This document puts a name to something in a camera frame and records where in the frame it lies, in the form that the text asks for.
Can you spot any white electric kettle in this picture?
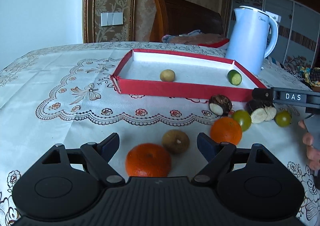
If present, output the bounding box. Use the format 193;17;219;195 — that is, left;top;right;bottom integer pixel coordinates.
225;6;278;75

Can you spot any red shallow cardboard box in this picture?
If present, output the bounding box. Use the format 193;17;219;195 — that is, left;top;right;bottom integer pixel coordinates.
110;49;265;102

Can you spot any brown water chestnut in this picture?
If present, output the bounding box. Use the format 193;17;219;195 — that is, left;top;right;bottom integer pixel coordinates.
208;95;233;116

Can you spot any white embroidered tablecloth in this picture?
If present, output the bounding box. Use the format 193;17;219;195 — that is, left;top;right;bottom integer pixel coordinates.
1;42;319;225

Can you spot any cut green cucumber piece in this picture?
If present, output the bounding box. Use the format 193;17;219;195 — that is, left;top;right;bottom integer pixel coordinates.
227;70;242;86

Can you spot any orange tangerine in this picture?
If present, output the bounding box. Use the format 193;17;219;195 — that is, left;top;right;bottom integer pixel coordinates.
125;143;171;177
210;117;242;145

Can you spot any sliding door wardrobe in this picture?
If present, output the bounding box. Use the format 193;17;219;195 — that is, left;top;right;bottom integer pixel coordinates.
227;0;319;70

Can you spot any beige pillow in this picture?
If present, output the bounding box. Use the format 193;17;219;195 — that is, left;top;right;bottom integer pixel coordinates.
162;30;229;48

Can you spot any colourful clothes pile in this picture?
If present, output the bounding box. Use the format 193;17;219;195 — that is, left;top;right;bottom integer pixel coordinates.
298;66;320;92

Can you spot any green round fruit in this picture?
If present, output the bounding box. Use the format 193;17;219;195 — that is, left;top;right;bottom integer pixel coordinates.
232;110;252;132
274;110;292;127

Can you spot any brownish green kiwi fruit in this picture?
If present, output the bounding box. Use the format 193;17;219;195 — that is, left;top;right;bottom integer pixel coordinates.
159;69;176;82

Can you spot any gold wall panel frame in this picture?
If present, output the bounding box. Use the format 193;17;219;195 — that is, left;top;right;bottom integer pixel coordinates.
82;0;136;43

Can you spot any white wall switch panel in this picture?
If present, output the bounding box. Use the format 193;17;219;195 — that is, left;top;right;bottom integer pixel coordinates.
100;12;124;27

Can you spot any person's right hand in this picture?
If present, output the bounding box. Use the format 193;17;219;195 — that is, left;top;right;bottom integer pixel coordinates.
302;132;320;171

